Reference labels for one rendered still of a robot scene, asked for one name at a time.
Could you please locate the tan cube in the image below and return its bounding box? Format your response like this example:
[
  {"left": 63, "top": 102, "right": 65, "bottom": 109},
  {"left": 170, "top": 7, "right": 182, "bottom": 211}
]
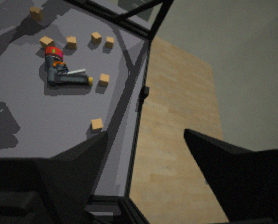
[
  {"left": 100, "top": 74, "right": 109, "bottom": 86},
  {"left": 106, "top": 37, "right": 114, "bottom": 48},
  {"left": 39, "top": 36, "right": 56, "bottom": 48},
  {"left": 91, "top": 32, "right": 102, "bottom": 44},
  {"left": 29, "top": 7, "right": 43, "bottom": 21},
  {"left": 91, "top": 118, "right": 103, "bottom": 131},
  {"left": 67, "top": 36, "right": 77, "bottom": 49}
]

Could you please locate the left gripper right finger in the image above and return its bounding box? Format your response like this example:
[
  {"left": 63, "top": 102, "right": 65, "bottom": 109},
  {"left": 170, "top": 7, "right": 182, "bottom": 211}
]
[{"left": 184, "top": 129, "right": 278, "bottom": 222}]

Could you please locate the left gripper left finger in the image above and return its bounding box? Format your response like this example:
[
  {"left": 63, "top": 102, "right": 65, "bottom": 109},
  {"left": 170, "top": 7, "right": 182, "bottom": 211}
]
[{"left": 0, "top": 131, "right": 109, "bottom": 224}]

